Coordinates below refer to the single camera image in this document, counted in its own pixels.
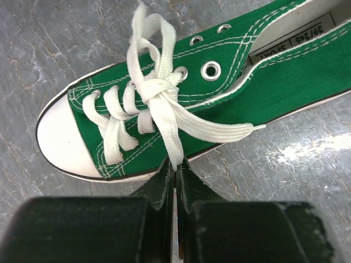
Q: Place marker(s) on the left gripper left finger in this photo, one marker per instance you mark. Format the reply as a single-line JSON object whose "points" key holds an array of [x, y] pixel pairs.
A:
{"points": [[136, 228]]}

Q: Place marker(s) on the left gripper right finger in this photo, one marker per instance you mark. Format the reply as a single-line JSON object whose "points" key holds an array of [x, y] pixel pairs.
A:
{"points": [[212, 229]]}

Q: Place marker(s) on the green sneaker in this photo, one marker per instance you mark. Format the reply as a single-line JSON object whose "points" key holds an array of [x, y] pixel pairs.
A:
{"points": [[275, 61]]}

